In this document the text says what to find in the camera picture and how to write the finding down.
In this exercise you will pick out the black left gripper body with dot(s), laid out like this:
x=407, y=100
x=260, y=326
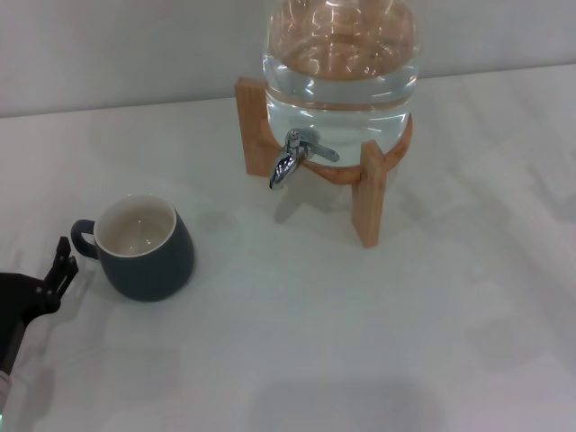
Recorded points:
x=18, y=301

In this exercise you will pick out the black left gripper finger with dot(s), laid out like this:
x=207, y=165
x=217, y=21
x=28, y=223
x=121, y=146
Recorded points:
x=68, y=274
x=62, y=252

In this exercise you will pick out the dark grey ceramic cup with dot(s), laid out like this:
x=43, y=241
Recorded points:
x=148, y=274

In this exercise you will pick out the chrome faucet tap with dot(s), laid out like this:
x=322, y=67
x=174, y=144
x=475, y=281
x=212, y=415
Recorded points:
x=283, y=168

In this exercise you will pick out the wooden dispenser stand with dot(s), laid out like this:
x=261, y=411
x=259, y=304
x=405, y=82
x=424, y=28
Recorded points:
x=371, y=202

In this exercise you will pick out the glass water dispenser jar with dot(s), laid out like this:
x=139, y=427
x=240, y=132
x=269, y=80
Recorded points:
x=342, y=112

